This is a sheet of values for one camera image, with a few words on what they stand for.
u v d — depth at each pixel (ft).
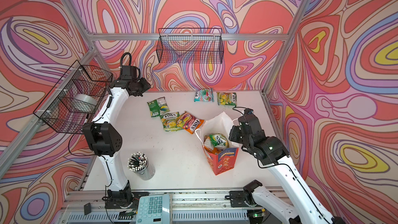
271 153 1.42
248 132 1.60
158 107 3.55
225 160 2.39
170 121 3.24
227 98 3.65
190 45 3.27
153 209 2.26
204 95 3.74
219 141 2.74
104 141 1.73
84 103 2.30
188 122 3.22
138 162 2.32
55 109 2.18
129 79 2.29
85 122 2.40
